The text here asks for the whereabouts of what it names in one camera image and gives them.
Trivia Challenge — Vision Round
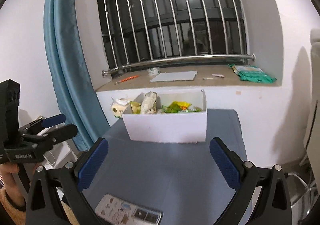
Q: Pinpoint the white orange snack packet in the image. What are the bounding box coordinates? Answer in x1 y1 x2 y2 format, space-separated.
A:
140 92 157 114

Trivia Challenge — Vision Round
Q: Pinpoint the green round-cookie snack packet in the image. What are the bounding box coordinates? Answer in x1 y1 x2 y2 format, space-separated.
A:
161 105 174 114

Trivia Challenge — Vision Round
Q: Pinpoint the yellow snack packet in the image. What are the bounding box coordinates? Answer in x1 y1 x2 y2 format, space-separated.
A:
167 101 191 113

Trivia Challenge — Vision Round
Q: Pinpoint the green white snack packet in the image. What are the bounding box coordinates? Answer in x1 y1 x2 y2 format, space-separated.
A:
185 107 203 113

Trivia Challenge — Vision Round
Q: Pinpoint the person's left hand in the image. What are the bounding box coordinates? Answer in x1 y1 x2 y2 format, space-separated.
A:
1 162 25 208

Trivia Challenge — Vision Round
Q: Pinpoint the white chair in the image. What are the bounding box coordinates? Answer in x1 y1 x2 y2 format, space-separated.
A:
304 29 319 190

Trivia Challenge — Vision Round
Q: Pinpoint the smartphone with patterned case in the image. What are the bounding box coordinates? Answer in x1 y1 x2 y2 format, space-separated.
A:
95 194 163 225

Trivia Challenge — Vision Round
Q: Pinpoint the blue curtain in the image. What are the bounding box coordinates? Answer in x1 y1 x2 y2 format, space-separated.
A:
43 0 110 151

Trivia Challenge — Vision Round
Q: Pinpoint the tissue pack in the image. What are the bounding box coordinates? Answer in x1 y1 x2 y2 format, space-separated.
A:
111 98 131 118

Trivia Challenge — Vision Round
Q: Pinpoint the yellow snack in box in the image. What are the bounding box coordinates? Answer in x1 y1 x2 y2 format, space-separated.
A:
130 101 141 114

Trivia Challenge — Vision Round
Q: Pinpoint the orange pen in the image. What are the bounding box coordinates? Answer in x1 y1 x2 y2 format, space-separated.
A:
115 75 140 85

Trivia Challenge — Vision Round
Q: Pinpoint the white storage box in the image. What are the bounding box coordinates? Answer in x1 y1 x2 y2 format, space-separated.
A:
122 89 208 143

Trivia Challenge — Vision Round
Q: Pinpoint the crumpled white paper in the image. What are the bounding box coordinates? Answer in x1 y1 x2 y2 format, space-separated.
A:
147 68 161 76

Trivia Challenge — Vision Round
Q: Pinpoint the green plastic bag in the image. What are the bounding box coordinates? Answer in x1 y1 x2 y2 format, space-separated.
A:
228 64 277 84

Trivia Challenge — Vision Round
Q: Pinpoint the small pink stick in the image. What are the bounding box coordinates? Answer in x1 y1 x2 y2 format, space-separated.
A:
212 74 225 78

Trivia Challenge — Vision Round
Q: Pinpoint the grey cardboard sheet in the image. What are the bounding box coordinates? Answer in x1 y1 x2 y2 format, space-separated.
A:
150 71 197 82

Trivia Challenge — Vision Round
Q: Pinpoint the steel window guard rail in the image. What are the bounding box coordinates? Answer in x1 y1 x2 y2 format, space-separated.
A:
98 0 255 77

